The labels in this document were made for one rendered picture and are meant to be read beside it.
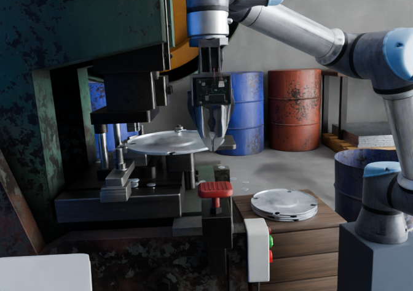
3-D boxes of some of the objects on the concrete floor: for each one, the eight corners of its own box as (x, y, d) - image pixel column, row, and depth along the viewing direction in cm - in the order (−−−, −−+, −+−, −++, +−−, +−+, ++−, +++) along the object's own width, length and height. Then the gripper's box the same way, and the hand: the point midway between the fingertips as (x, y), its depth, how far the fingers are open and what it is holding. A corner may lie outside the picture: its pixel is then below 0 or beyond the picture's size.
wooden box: (307, 250, 185) (308, 188, 178) (344, 297, 148) (347, 221, 141) (233, 259, 180) (231, 196, 173) (252, 309, 143) (251, 231, 136)
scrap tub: (389, 223, 211) (395, 147, 201) (436, 263, 169) (445, 168, 159) (321, 227, 210) (322, 150, 200) (350, 267, 169) (354, 172, 159)
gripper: (181, 38, 58) (188, 161, 62) (236, 35, 58) (239, 158, 62) (184, 41, 66) (190, 149, 71) (232, 38, 66) (235, 147, 71)
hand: (212, 143), depth 69 cm, fingers closed
